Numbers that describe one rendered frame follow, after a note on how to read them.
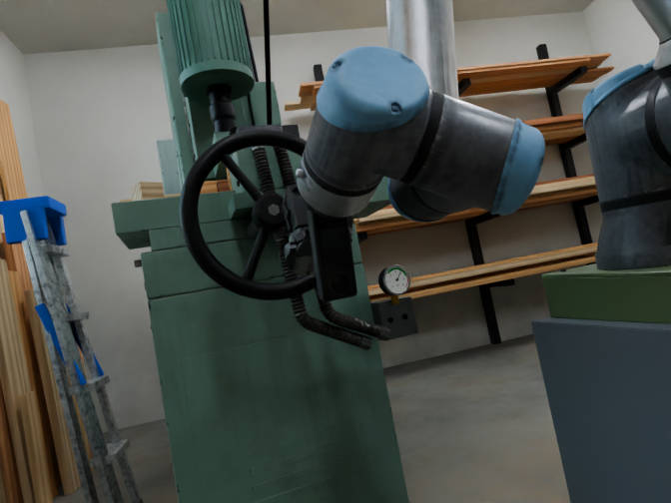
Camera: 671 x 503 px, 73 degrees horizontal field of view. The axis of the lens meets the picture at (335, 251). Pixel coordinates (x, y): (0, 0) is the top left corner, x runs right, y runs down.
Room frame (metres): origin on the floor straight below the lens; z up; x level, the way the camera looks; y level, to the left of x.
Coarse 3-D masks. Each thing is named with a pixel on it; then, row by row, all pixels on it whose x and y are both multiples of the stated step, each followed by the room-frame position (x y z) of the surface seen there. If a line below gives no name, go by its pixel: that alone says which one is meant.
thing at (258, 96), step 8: (256, 88) 1.27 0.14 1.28; (264, 88) 1.27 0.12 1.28; (272, 88) 1.28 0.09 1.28; (256, 96) 1.27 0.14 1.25; (264, 96) 1.27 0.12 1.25; (272, 96) 1.28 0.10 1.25; (256, 104) 1.26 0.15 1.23; (264, 104) 1.27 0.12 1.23; (272, 104) 1.28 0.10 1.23; (256, 112) 1.26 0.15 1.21; (264, 112) 1.27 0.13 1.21; (272, 112) 1.28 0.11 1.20; (256, 120) 1.26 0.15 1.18; (264, 120) 1.27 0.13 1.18; (272, 120) 1.28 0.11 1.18; (280, 120) 1.28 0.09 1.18
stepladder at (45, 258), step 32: (32, 224) 1.48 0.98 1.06; (32, 256) 1.48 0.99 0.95; (64, 288) 1.62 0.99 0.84; (64, 320) 1.50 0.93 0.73; (64, 352) 1.47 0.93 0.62; (64, 384) 1.48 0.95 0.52; (96, 384) 1.53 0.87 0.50; (96, 416) 1.53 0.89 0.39; (96, 448) 1.48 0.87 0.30; (128, 480) 1.65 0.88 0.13
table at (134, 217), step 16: (224, 192) 0.89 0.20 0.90; (384, 192) 1.01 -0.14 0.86; (112, 208) 0.82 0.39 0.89; (128, 208) 0.83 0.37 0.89; (144, 208) 0.84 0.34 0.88; (160, 208) 0.85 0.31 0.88; (176, 208) 0.86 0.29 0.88; (208, 208) 0.88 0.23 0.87; (224, 208) 0.89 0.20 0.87; (240, 208) 0.81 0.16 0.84; (368, 208) 1.07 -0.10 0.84; (128, 224) 0.83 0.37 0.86; (144, 224) 0.84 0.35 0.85; (160, 224) 0.85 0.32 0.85; (176, 224) 0.86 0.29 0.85; (128, 240) 0.90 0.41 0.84; (144, 240) 0.93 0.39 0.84
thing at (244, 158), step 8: (240, 152) 0.81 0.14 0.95; (248, 152) 0.82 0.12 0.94; (272, 152) 0.83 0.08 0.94; (288, 152) 0.84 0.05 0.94; (240, 160) 0.81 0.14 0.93; (248, 160) 0.81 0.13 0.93; (272, 160) 0.83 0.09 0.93; (296, 160) 0.85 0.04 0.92; (240, 168) 0.81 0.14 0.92; (248, 168) 0.81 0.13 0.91; (256, 168) 0.82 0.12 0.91; (272, 168) 0.83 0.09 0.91; (280, 168) 0.83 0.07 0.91; (296, 168) 0.84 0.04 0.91; (232, 176) 0.90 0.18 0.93; (248, 176) 0.81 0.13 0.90; (256, 176) 0.82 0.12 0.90; (272, 176) 0.83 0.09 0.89; (280, 176) 0.83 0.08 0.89; (296, 176) 0.84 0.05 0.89; (232, 184) 0.92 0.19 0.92; (240, 184) 0.83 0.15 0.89; (256, 184) 0.82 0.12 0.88; (280, 184) 0.83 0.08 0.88; (240, 192) 0.84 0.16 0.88
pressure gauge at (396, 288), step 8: (384, 272) 0.93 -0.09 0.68; (392, 272) 0.93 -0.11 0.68; (400, 272) 0.94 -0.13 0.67; (408, 272) 0.94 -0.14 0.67; (384, 280) 0.92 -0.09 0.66; (392, 280) 0.93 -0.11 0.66; (400, 280) 0.94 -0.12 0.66; (408, 280) 0.94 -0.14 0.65; (384, 288) 0.93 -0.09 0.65; (392, 288) 0.93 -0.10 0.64; (400, 288) 0.94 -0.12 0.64; (392, 296) 0.95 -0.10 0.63
